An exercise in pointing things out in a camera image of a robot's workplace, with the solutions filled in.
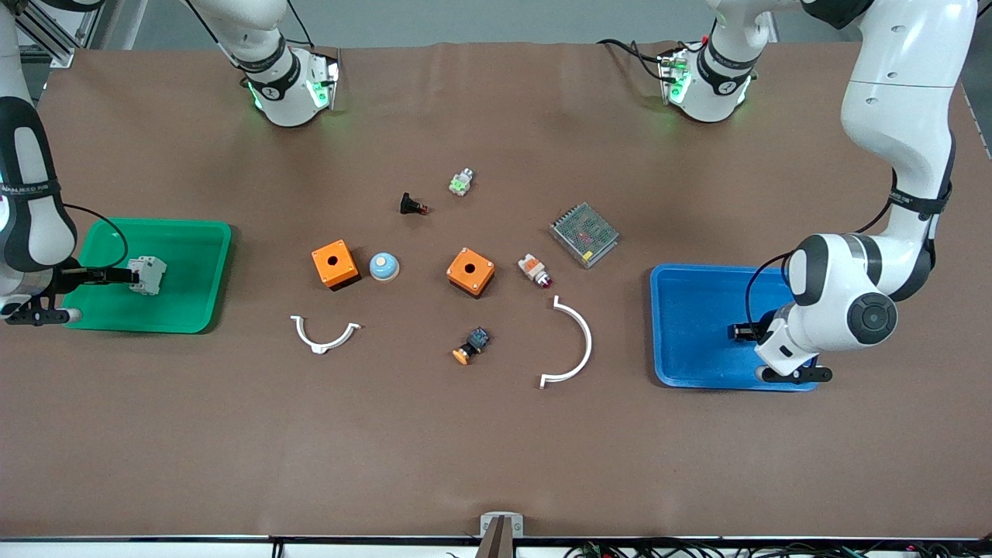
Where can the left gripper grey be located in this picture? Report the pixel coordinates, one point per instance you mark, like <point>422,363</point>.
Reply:
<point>747,332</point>

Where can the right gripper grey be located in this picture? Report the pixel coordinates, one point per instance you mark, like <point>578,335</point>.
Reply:
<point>80,277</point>

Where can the small black capacitor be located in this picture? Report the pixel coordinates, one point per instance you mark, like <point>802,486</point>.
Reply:
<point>738,332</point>

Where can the white red circuit breaker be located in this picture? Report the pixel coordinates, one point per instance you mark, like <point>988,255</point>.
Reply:
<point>152,275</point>

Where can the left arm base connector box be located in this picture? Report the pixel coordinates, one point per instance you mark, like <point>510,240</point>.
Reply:
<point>671,77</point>

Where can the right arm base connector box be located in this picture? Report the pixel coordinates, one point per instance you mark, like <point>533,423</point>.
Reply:
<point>327,77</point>

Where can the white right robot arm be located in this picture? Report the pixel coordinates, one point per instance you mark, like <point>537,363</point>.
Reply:
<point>31,225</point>

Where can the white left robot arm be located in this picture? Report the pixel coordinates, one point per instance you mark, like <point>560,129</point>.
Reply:
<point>891,116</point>

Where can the blue plastic tray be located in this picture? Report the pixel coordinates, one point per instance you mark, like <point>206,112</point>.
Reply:
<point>697,341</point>

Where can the green plastic tray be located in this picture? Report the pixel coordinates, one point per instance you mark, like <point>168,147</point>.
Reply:
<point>194,279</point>

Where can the metal mesh power supply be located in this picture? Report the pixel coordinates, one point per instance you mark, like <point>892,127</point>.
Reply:
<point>584,235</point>

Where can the orange white red indicator lamp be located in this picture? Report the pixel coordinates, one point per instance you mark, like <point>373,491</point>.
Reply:
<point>532,267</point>

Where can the orange button box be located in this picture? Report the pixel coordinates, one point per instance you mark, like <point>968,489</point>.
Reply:
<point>335,263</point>
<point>470,271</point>

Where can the orange blue push button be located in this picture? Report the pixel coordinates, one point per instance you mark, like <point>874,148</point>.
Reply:
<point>474,341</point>

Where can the blue round dome button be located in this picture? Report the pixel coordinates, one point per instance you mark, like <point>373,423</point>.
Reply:
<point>384,266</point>

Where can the brown table cover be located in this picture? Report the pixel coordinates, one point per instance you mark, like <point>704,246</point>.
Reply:
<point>496,449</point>

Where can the black red push button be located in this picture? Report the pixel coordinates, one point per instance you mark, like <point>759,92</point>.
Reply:
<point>408,204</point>

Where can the large white curved bracket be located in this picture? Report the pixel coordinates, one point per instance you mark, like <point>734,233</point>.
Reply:
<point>586,341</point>

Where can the small white curved bracket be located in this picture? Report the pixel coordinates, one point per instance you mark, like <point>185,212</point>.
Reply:
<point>319,346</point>

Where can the aluminium frame profile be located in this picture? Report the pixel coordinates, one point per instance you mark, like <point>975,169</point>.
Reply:
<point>54,39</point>

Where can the grey metal edge bracket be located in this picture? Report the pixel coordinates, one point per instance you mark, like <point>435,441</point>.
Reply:
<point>488,521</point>

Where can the green white switch module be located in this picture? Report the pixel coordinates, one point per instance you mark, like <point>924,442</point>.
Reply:
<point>462,182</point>

